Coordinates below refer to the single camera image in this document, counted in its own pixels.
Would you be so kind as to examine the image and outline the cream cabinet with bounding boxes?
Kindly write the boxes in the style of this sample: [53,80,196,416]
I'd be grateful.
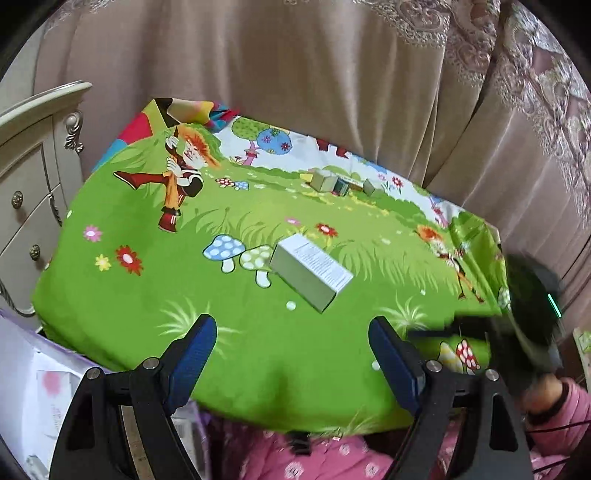
[0,80,92,330]

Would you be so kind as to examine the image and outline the kraft orange box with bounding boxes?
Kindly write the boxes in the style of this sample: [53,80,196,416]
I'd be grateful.
[342,177,363,190]

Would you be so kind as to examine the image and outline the right hand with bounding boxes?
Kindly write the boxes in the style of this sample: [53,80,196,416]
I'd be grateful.
[521,374,563,414]

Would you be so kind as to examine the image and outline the white papers beside table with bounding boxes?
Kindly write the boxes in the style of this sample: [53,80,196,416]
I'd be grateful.
[1,315,211,479]

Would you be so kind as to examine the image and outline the green medicine box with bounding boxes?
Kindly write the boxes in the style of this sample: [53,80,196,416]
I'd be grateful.
[332,177,349,197]

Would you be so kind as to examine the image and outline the long white barcode box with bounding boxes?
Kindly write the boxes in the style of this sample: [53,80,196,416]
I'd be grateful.
[270,234,353,313]

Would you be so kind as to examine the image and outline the colourful cartoon tablecloth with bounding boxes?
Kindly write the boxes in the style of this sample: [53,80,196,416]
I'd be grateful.
[32,99,509,435]

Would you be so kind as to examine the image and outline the pink floral clothing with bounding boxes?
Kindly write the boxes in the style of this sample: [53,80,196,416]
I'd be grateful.
[221,377,590,479]

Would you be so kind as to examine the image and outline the small silver white box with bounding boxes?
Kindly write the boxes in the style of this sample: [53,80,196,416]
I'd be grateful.
[310,170,339,192]

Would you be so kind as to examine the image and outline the beige curtain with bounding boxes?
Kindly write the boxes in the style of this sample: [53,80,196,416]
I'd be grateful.
[34,1,590,327]

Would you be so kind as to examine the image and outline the small silver cube box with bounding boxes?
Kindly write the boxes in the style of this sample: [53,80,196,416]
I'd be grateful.
[363,179,385,198]

